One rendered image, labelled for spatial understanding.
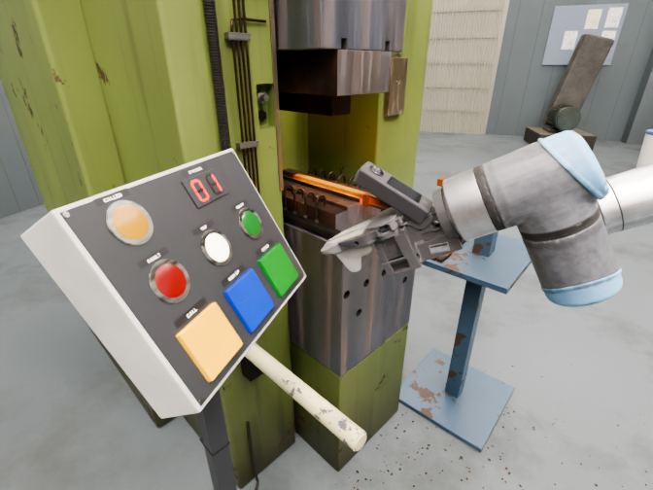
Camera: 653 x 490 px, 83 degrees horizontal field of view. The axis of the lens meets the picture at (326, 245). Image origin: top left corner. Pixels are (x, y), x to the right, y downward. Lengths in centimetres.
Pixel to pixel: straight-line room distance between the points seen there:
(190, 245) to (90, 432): 145
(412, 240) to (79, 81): 98
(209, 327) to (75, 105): 85
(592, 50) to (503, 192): 797
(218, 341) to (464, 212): 36
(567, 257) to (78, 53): 117
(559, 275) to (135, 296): 51
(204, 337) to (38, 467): 145
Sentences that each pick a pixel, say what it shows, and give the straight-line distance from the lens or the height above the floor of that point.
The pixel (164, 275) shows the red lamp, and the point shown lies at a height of 110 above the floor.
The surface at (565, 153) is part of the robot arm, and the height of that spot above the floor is 125.
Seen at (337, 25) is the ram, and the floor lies 141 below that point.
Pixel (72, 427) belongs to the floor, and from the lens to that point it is 198.
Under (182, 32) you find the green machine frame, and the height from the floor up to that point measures 139.
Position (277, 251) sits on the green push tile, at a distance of 67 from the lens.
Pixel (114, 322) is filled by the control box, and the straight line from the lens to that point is 50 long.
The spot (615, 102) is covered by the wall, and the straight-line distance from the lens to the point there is 922.
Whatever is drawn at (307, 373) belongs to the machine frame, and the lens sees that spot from 135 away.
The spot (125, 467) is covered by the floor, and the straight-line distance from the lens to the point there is 175.
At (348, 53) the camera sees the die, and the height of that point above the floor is 136.
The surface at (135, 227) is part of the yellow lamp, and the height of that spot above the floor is 116.
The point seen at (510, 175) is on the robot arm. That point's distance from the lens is 49.
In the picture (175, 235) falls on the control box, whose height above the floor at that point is 113.
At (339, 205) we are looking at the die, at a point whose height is 99.
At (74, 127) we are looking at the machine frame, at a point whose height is 118.
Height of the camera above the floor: 133
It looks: 26 degrees down
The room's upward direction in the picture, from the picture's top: straight up
